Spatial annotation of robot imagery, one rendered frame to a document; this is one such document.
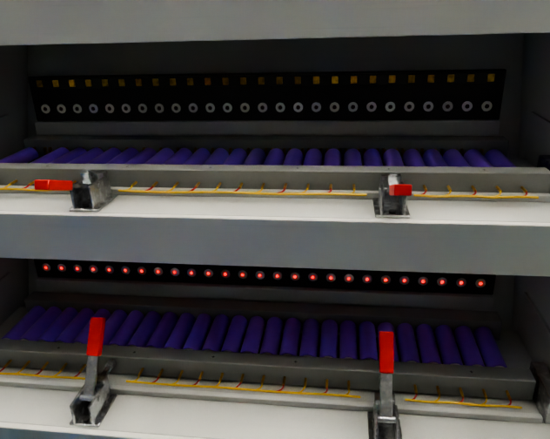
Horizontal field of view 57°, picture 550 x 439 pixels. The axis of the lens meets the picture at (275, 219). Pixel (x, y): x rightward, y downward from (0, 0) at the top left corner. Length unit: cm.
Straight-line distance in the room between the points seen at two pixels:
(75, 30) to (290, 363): 36
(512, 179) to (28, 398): 49
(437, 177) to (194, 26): 25
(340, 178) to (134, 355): 27
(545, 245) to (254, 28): 29
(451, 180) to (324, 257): 13
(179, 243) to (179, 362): 14
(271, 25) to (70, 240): 26
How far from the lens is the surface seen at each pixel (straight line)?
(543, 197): 49
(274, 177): 46
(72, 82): 66
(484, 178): 47
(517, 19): 47
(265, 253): 43
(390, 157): 52
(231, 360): 51
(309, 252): 42
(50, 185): 42
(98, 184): 48
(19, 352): 60
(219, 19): 46
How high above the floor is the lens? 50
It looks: 3 degrees down
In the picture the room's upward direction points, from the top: 1 degrees clockwise
